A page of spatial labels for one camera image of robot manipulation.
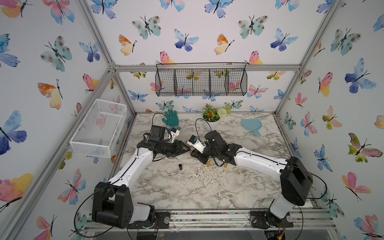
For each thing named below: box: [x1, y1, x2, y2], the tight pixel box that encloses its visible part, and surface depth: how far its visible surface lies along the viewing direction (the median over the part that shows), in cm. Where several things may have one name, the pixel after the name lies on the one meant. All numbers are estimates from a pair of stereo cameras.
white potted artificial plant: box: [202, 103, 232, 130], surface depth 102 cm
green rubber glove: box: [162, 109, 179, 127], surface depth 120 cm
